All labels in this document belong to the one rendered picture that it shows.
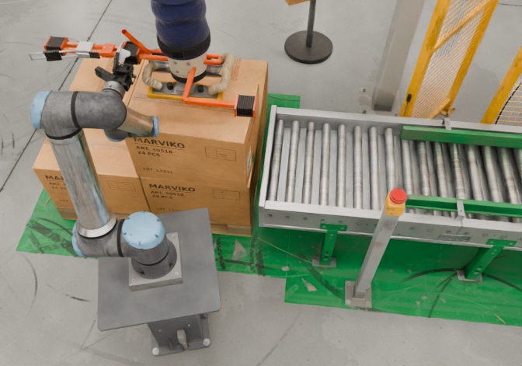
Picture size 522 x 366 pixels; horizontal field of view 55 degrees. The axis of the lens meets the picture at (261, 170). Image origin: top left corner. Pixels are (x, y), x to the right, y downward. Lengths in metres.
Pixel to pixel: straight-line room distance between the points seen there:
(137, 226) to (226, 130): 0.68
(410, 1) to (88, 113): 2.16
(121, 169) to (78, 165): 1.08
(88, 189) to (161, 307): 0.62
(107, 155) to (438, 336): 2.07
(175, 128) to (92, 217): 0.69
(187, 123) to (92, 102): 0.88
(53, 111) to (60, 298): 1.71
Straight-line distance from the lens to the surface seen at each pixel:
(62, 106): 1.61
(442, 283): 3.15
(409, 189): 2.73
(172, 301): 2.15
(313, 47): 4.21
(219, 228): 3.11
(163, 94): 2.29
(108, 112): 1.61
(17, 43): 4.73
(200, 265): 2.20
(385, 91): 3.66
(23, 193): 3.61
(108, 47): 2.38
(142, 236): 1.93
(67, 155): 1.71
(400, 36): 3.35
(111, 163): 2.84
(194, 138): 2.35
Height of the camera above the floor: 2.72
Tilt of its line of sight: 54 degrees down
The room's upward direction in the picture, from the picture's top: straight up
